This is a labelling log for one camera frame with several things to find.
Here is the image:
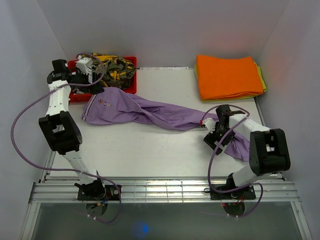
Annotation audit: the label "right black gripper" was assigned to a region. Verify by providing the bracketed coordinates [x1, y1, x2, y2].
[203, 122, 236, 155]

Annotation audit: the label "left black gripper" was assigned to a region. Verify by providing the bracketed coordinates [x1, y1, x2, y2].
[72, 68, 105, 95]

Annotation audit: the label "purple trousers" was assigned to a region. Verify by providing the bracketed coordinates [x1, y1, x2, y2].
[81, 87, 252, 162]

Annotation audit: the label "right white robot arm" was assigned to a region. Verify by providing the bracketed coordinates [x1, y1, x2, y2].
[200, 104, 291, 199]

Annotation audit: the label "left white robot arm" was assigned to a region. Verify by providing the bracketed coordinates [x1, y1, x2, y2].
[38, 56, 106, 200]

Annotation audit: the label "white black printed trousers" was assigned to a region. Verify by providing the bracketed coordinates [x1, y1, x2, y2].
[71, 86, 91, 95]

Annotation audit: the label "camouflage trousers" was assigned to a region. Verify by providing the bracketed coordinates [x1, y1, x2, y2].
[91, 53, 137, 90]

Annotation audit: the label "folded orange trousers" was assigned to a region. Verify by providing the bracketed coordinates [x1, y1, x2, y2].
[194, 55, 263, 100]

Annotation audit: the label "red plastic bin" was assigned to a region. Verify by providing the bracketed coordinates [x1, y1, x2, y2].
[68, 56, 137, 103]

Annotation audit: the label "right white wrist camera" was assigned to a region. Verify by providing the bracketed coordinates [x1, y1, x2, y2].
[200, 117, 218, 133]

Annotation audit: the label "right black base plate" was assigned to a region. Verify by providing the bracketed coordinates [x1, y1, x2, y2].
[204, 186, 256, 201]

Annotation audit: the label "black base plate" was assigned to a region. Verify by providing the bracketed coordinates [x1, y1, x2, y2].
[76, 184, 122, 201]
[204, 186, 256, 201]

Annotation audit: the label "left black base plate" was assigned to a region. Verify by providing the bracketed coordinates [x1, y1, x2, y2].
[76, 184, 122, 201]

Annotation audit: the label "aluminium mounting rail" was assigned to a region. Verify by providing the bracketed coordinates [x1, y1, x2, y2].
[20, 174, 312, 240]

